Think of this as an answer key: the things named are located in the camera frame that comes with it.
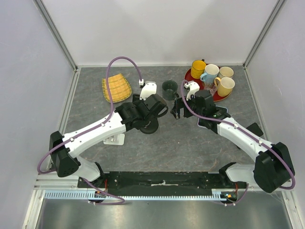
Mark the dark green mug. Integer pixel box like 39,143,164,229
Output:
162,80,179,101

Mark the white phone stand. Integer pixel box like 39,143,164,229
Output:
103,134,125,146

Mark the white light blue mug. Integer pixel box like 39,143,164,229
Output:
200,64,219,84

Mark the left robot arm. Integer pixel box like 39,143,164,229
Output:
50,94,168,187

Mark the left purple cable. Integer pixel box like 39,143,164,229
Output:
38,56,143,175

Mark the black round phone stand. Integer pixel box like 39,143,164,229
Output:
139,105,168,135

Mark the clear case phone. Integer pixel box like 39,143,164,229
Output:
171,97,184,119

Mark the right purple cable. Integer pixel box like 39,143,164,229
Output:
181,80,296,190

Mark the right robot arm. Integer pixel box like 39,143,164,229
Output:
171,90,295,193

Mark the red round tray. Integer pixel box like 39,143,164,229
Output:
184,69,232,102

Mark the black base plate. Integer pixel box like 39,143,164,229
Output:
92,171,246,197

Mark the yellow woven basket tray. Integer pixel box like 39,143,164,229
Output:
108,73,132,103

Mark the purple cable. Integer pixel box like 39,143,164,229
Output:
181,80,296,190
38,56,143,175

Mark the light blue case phone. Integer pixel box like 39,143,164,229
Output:
213,106,228,119

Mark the cream mug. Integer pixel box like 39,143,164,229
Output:
218,66,234,78

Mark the clear drinking glass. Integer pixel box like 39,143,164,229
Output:
203,82,217,96

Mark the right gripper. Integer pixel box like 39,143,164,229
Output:
170,95,204,119

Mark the pale yellow mug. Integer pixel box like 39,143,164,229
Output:
214,77,235,97

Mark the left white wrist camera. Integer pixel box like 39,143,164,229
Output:
138,79,157,101

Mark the light blue cable duct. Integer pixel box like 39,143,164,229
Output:
44,190,226,201

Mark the purple case phone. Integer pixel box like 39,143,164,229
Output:
197,118,211,129

